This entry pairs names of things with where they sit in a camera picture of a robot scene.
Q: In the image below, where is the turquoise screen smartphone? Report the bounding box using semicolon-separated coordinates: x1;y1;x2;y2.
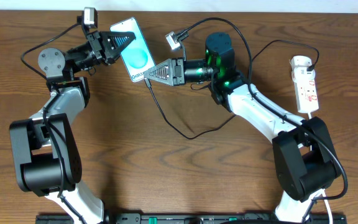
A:
110;17;155;82

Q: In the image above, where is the black charging cable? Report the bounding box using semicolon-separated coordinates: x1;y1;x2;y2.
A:
144;39;320;141

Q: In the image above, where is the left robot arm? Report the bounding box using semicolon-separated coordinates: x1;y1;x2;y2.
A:
9;31;135;223

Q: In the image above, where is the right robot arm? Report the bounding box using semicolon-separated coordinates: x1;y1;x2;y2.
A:
144;32;346;223

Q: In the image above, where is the white USB charger plug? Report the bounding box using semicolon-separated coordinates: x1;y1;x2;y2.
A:
290;55;312;70

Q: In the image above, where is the white power strip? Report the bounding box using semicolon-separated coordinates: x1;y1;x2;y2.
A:
291;67;319;113

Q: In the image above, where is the black right camera cable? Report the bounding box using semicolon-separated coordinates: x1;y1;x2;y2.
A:
181;17;349;224

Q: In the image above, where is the black camera cable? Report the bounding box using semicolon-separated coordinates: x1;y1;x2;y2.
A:
20;23;88;224
181;17;349;224

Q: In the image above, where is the black left camera cable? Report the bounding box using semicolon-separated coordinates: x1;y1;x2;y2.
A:
20;23;88;224

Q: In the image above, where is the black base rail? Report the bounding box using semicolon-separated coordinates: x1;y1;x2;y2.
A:
35;212;347;224

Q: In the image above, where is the white power strip cord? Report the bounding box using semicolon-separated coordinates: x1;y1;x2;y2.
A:
307;112;334;224

